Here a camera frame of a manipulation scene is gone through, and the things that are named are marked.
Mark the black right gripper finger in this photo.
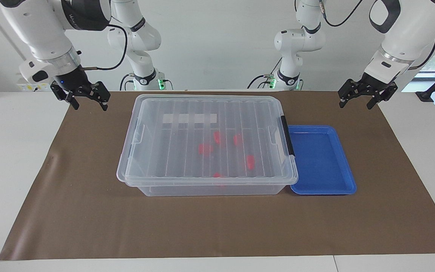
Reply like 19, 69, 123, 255
91, 81, 111, 111
51, 81, 80, 111

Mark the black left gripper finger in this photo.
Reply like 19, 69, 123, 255
338, 79, 359, 109
367, 85, 398, 110

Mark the black box latch handle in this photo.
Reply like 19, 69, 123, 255
280, 115, 296, 157

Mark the clear plastic ribbed lid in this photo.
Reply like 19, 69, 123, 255
116, 94, 299, 187

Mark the blue plastic tray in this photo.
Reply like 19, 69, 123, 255
288, 125, 357, 195

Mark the clear plastic storage box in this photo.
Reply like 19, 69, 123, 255
125, 94, 299, 197

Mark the brown paper table mat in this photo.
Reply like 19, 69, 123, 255
0, 90, 435, 261

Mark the black right arm base cable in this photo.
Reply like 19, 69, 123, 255
119, 74, 135, 91

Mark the black arm base cable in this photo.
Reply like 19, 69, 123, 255
248, 57, 283, 89
119, 74, 135, 91

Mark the white wall power outlet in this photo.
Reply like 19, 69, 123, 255
17, 81, 54, 92

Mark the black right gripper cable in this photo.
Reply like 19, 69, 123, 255
83, 24, 128, 71

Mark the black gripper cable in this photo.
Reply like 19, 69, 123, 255
83, 24, 128, 71
318, 0, 435, 70

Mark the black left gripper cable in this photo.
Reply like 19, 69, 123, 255
318, 0, 435, 70

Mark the black left arm base cable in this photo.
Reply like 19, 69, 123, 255
248, 57, 283, 89

